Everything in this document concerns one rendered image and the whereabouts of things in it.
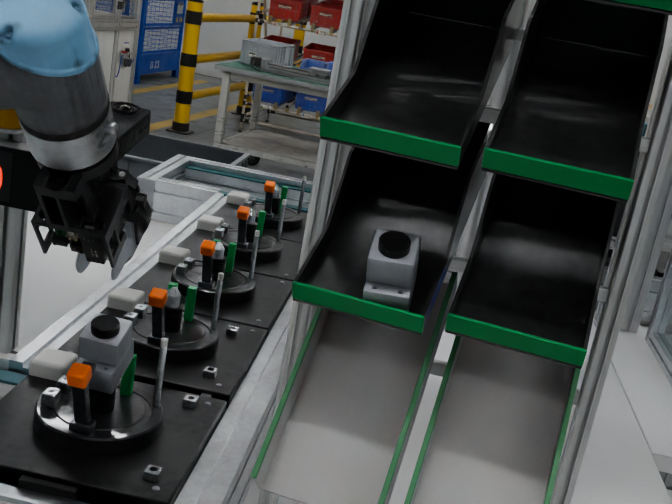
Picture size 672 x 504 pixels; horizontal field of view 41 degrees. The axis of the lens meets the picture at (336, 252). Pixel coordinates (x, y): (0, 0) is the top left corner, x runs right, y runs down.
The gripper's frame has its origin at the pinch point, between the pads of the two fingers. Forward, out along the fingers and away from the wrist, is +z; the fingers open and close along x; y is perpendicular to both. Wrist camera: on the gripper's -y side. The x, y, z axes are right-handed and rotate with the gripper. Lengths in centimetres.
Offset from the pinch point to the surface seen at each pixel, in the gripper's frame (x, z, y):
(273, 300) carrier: 10, 47, -25
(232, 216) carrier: -8, 76, -60
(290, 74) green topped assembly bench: -72, 357, -379
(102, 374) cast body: 1.2, 6.7, 11.4
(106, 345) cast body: 1.2, 4.3, 9.1
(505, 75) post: 43, 54, -94
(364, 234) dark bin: 25.4, -3.3, -6.1
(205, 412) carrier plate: 10.3, 20.3, 7.5
